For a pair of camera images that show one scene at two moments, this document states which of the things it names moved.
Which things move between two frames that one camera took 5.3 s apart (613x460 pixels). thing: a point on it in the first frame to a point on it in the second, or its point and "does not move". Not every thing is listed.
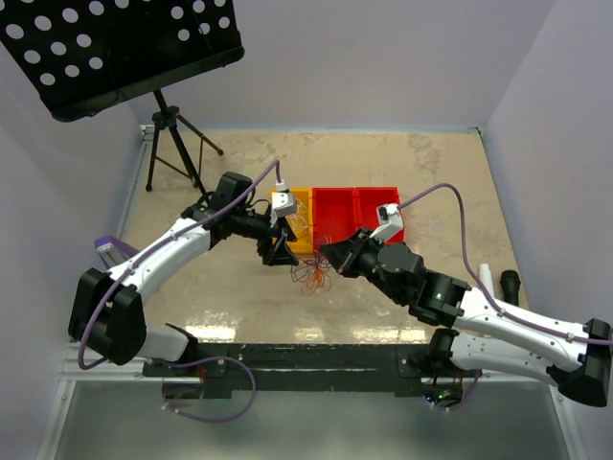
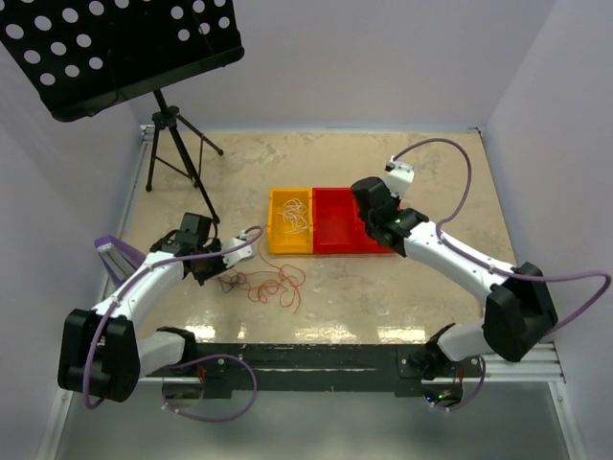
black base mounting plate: [408, 369] does not move
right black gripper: [342, 251] to [397, 199]
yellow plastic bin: [302, 220] does not move
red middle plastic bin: [335, 215] does not move
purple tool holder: [113, 251] does not move
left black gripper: [277, 252] to [202, 277]
